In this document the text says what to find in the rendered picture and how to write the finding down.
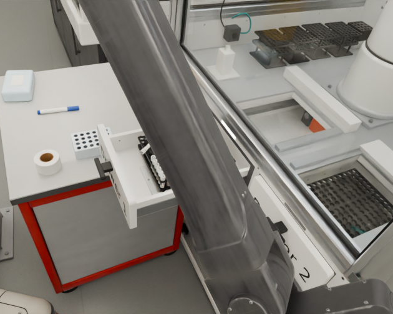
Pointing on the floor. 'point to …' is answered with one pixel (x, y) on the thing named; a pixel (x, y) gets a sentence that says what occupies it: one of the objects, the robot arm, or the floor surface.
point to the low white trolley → (77, 179)
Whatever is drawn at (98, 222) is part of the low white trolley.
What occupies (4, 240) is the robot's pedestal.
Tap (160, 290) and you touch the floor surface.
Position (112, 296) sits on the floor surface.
